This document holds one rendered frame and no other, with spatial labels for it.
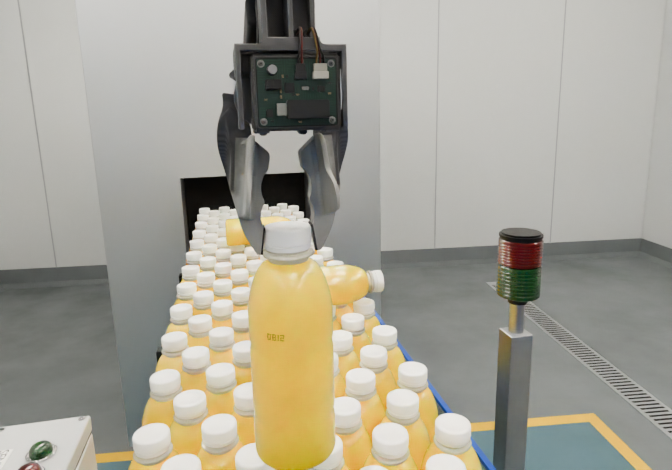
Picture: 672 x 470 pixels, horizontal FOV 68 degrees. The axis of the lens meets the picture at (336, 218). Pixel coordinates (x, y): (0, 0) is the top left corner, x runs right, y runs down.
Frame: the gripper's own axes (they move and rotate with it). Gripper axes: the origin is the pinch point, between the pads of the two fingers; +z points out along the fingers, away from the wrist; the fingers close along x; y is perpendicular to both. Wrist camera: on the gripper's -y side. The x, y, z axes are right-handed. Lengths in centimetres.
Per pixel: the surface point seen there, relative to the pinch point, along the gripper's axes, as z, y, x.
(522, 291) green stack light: 16.9, -23.1, 36.8
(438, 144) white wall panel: 21, -393, 185
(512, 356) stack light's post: 28, -24, 36
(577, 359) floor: 134, -194, 187
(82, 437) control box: 25.0, -14.9, -22.1
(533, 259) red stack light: 12.0, -23.0, 38.2
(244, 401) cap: 24.7, -17.0, -4.3
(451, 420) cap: 24.3, -6.7, 18.1
